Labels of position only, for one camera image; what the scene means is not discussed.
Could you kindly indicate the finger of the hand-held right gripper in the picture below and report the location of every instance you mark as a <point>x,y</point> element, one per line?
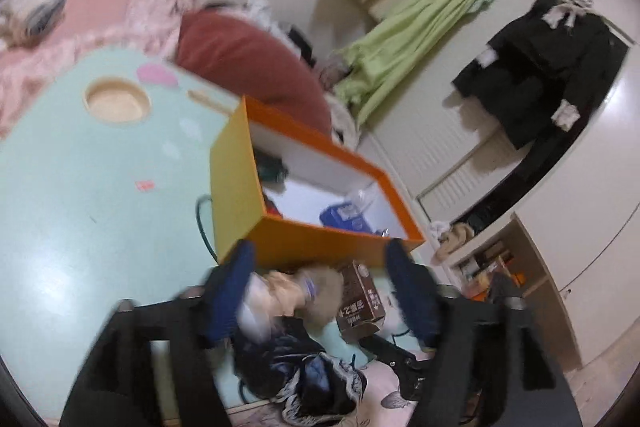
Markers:
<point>400,364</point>

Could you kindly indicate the tan fur pom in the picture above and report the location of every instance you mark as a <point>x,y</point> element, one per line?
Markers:
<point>327,294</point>

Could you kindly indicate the green hanging garment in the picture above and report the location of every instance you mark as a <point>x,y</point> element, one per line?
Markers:
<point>400,37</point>

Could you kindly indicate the brown drink carton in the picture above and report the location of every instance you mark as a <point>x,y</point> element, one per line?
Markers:
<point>357,307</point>

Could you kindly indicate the red pillow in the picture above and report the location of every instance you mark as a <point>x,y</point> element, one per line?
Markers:
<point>250,57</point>

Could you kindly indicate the white grey fleece blanket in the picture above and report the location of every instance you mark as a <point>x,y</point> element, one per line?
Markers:
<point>30,7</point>

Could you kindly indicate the pink bedsheet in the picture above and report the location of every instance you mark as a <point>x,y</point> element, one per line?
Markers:
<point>95,7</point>

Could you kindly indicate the white shelf unit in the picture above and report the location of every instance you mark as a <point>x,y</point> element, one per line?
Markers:
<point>545,287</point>

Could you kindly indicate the black hanging garment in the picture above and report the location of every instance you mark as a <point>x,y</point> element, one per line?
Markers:
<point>545,67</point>

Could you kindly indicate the blue hard case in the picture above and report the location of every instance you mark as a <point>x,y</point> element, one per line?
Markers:
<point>340,217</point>

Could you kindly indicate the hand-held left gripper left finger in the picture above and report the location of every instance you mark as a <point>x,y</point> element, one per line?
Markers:
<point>227,302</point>

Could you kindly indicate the beige cloth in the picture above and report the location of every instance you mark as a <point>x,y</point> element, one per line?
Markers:
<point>452,242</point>

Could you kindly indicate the dark printed cloth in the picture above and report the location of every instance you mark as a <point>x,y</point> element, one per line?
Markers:
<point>300,372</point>

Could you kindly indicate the white louvered closet door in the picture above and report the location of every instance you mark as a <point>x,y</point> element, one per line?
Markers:
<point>440,157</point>

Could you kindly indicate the white cloth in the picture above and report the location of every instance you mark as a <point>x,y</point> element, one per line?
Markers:
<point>262,9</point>

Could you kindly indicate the black cloth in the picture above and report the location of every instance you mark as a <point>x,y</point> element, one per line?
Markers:
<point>300,47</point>

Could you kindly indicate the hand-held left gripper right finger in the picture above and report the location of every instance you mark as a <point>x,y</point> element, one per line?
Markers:
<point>412,297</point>

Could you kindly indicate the clear plastic bag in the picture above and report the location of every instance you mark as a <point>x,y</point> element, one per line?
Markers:
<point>362,202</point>

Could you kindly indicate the orange cardboard box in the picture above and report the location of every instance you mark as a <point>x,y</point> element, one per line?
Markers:
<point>240,187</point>

